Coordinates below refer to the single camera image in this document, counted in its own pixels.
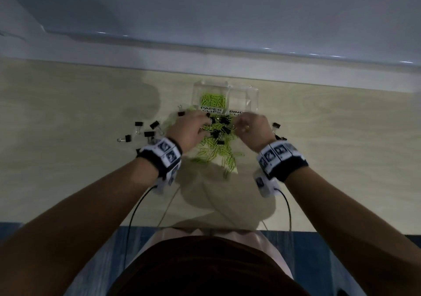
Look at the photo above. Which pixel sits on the black marker wristband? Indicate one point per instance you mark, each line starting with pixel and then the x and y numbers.
pixel 162 154
pixel 279 159

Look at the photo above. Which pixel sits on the person's left fingers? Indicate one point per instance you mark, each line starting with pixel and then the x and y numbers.
pixel 203 120

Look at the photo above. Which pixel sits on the brown shirt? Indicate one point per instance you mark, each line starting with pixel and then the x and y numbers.
pixel 207 269

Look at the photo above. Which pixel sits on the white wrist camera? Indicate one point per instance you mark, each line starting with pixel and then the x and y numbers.
pixel 167 179
pixel 264 184

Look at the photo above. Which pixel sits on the person's right forearm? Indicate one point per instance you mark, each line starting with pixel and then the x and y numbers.
pixel 355 230

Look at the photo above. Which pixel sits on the pile of green paper clips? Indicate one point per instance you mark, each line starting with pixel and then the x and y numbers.
pixel 218 152

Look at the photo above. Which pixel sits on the person's left forearm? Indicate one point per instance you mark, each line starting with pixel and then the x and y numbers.
pixel 79 226

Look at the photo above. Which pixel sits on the clear plastic organizer box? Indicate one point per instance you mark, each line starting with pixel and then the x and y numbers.
pixel 241 97

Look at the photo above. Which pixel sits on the person's right hand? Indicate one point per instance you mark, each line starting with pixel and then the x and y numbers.
pixel 258 133

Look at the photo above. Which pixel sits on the scattered black binder clips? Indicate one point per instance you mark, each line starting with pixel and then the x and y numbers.
pixel 219 128

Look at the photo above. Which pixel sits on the green paper clips heap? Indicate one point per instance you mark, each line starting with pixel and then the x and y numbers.
pixel 213 100

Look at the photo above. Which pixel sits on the person's right fingers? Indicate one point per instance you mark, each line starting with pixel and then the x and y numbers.
pixel 240 124

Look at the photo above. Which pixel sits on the person's left hand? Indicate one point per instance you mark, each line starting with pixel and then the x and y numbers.
pixel 186 131

